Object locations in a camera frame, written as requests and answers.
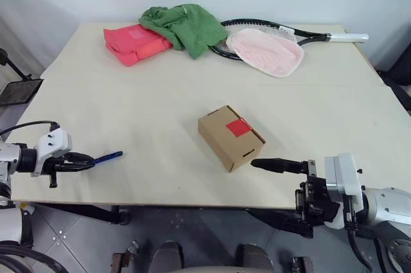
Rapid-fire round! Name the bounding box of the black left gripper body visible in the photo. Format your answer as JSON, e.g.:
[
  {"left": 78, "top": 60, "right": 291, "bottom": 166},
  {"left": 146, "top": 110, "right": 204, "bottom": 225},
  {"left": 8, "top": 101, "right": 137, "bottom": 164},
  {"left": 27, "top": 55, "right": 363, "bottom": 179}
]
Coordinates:
[{"left": 42, "top": 154, "right": 70, "bottom": 189}]

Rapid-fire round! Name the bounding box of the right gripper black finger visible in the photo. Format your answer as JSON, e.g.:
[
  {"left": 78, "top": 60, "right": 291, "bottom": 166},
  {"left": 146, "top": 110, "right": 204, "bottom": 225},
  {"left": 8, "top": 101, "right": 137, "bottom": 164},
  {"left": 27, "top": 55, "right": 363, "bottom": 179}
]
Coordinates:
[
  {"left": 246, "top": 207, "right": 314, "bottom": 239},
  {"left": 250, "top": 157, "right": 310, "bottom": 175}
]

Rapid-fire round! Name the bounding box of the red tape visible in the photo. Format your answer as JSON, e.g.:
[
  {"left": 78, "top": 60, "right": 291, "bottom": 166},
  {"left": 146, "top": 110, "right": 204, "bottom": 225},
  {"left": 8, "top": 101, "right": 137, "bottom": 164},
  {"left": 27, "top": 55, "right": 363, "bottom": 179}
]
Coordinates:
[{"left": 225, "top": 118, "right": 252, "bottom": 137}]

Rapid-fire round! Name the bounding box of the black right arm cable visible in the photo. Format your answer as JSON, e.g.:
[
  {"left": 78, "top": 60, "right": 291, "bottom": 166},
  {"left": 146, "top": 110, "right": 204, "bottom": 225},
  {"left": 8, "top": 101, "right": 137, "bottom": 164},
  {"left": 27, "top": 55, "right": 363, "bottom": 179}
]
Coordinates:
[{"left": 344, "top": 195, "right": 375, "bottom": 273}]

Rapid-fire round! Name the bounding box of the green crumpled cloth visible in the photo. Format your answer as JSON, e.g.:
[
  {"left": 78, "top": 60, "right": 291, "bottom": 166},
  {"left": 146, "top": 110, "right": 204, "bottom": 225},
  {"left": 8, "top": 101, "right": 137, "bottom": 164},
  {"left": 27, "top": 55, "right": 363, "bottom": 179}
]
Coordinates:
[{"left": 138, "top": 3, "right": 229, "bottom": 60}]

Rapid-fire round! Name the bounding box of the brown metal bracket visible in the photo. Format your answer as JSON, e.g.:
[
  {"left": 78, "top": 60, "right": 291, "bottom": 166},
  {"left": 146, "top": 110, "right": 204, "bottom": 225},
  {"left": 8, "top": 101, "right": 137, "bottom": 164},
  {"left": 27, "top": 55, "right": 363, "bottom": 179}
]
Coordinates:
[
  {"left": 111, "top": 240, "right": 139, "bottom": 273},
  {"left": 291, "top": 254, "right": 314, "bottom": 273}
]

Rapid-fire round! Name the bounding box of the brown cardboard box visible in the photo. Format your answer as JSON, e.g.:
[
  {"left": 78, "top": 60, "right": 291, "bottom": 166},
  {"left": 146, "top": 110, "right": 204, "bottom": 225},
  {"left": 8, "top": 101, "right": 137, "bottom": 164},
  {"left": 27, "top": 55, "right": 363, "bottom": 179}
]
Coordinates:
[{"left": 197, "top": 104, "right": 267, "bottom": 173}]

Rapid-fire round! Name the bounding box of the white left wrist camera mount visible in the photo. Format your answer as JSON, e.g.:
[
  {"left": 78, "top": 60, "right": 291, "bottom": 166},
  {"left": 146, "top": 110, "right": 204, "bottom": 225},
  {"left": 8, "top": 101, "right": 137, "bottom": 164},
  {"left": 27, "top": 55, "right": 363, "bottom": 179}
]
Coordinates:
[{"left": 31, "top": 127, "right": 73, "bottom": 178}]

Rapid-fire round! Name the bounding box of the black table frame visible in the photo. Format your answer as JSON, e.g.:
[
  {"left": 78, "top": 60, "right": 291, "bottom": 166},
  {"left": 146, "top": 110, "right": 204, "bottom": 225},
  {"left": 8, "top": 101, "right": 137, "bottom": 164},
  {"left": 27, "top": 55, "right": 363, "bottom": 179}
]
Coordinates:
[{"left": 30, "top": 202, "right": 130, "bottom": 225}]

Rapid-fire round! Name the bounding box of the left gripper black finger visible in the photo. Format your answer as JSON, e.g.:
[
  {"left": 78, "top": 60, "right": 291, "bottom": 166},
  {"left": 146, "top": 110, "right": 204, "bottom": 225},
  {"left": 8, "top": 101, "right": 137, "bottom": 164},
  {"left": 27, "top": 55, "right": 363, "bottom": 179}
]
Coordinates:
[
  {"left": 62, "top": 161, "right": 96, "bottom": 173},
  {"left": 65, "top": 152, "right": 95, "bottom": 163}
]

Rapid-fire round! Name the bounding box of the silver robot torso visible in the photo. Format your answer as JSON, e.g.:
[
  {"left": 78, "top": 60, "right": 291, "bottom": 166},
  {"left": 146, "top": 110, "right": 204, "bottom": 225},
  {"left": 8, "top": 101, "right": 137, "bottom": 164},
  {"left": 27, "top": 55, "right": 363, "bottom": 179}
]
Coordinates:
[{"left": 0, "top": 201, "right": 35, "bottom": 249}]

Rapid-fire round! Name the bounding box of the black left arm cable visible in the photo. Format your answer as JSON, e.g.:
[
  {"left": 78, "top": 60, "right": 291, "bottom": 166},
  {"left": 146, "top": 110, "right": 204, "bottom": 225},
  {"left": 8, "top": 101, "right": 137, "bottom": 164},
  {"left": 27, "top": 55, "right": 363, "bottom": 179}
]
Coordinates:
[{"left": 0, "top": 120, "right": 60, "bottom": 139}]

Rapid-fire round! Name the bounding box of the pink towel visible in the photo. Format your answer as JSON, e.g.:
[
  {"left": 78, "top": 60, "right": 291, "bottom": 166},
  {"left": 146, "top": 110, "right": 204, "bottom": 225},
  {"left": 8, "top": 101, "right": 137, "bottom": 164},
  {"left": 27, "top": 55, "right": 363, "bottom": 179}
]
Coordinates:
[{"left": 225, "top": 28, "right": 305, "bottom": 79}]

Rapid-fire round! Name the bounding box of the red folded cloth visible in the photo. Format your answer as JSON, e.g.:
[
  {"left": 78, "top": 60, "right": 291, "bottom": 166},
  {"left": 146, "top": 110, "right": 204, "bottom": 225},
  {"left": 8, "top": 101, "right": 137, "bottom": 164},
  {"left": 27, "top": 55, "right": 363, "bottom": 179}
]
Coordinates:
[{"left": 103, "top": 23, "right": 173, "bottom": 68}]

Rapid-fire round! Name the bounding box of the dark rounded shape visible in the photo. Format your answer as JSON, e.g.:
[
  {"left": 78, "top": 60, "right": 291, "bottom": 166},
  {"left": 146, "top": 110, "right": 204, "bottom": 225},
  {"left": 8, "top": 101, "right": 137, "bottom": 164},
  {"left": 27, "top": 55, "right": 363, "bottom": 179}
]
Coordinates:
[
  {"left": 150, "top": 240, "right": 184, "bottom": 271},
  {"left": 236, "top": 242, "right": 274, "bottom": 271}
]

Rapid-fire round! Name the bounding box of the black thick hose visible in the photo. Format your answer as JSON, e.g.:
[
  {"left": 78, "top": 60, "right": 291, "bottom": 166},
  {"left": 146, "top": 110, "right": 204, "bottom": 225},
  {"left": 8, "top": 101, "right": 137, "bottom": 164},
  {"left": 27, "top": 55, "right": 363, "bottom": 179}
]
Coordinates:
[{"left": 0, "top": 240, "right": 70, "bottom": 273}]

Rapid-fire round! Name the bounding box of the black metal stand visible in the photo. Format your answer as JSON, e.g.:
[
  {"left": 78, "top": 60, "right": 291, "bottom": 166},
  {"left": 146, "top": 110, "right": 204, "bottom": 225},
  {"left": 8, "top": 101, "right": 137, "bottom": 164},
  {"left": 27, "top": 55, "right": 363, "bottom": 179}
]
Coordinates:
[{"left": 0, "top": 48, "right": 44, "bottom": 107}]

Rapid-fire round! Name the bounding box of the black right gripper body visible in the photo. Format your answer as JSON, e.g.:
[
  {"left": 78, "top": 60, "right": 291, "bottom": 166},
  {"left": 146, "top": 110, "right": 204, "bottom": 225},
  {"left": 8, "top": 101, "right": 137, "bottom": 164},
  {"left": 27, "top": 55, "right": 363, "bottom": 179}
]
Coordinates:
[{"left": 294, "top": 159, "right": 341, "bottom": 239}]

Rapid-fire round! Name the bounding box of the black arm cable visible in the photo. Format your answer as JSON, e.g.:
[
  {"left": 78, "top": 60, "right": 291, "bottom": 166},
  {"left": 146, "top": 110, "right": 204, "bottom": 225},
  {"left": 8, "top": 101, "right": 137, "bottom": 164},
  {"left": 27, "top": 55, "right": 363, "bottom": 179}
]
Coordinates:
[
  {"left": 0, "top": 120, "right": 60, "bottom": 139},
  {"left": 344, "top": 195, "right": 375, "bottom": 273}
]

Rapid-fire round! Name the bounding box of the blue pen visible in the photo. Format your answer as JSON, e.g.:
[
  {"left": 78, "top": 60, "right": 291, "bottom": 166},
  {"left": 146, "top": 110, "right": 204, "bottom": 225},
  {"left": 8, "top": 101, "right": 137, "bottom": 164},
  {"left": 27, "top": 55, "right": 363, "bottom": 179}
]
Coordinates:
[{"left": 92, "top": 150, "right": 124, "bottom": 166}]

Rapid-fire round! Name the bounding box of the black white tennis racket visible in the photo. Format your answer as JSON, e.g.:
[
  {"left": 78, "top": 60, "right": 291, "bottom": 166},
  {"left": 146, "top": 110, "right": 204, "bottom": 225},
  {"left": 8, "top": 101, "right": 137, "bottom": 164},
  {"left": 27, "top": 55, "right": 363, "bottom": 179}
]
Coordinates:
[{"left": 209, "top": 19, "right": 370, "bottom": 61}]

